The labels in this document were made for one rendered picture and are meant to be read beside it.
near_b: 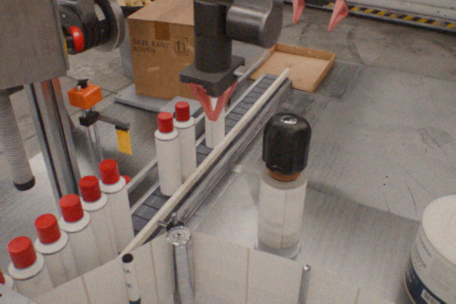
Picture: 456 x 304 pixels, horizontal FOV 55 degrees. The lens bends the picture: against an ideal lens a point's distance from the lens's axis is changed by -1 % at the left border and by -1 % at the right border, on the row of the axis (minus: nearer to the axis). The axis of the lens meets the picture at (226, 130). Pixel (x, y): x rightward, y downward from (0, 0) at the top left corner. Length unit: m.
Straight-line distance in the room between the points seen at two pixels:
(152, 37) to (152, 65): 0.10
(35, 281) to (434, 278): 0.62
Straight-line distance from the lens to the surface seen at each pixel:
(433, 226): 0.84
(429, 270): 0.83
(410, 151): 1.37
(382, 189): 1.20
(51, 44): 0.65
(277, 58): 1.84
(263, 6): 0.60
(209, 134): 1.16
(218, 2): 0.62
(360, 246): 0.96
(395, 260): 0.96
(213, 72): 0.66
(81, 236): 0.78
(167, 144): 0.95
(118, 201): 0.84
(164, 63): 1.44
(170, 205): 0.97
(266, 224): 0.85
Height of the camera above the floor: 1.56
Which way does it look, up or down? 33 degrees down
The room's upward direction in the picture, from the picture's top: straight up
